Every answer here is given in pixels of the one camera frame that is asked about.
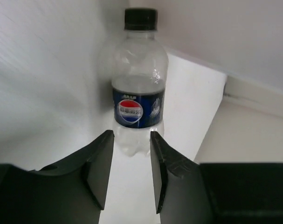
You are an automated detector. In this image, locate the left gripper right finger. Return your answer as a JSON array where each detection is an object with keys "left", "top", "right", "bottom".
[{"left": 150, "top": 132, "right": 283, "bottom": 224}]

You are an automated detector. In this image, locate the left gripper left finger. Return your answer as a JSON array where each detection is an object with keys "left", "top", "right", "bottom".
[{"left": 0, "top": 130, "right": 114, "bottom": 224}]

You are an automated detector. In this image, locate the black label plastic bottle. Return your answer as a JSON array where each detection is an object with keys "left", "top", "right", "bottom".
[{"left": 111, "top": 7, "right": 169, "bottom": 157}]

